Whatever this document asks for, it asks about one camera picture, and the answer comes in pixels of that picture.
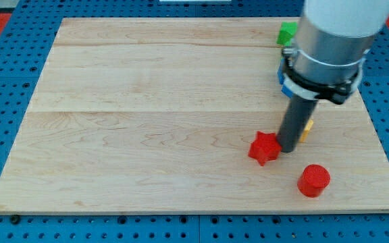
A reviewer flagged red star block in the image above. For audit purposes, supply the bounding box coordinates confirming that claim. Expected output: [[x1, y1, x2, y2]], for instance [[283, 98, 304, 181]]
[[248, 131, 282, 167]]

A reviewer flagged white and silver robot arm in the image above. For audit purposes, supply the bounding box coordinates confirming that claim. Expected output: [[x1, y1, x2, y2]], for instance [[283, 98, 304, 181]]
[[281, 0, 389, 105]]

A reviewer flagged light wooden board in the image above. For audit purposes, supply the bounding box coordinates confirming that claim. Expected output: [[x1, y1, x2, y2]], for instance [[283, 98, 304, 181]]
[[0, 18, 389, 215]]

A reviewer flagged blue block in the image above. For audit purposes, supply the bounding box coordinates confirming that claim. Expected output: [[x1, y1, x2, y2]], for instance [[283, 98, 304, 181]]
[[277, 59, 293, 98]]

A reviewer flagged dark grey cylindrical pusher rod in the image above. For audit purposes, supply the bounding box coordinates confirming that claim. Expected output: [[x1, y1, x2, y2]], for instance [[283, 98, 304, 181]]
[[276, 94, 318, 153]]

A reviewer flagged yellow block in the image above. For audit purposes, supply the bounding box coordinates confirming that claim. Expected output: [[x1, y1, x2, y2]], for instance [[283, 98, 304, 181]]
[[299, 119, 314, 142]]

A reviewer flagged green block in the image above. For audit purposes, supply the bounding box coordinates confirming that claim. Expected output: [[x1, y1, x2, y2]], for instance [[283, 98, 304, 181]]
[[276, 22, 298, 46]]

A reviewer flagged red cylinder block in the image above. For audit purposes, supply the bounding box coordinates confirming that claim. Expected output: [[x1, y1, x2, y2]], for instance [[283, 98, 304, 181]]
[[297, 164, 331, 198]]

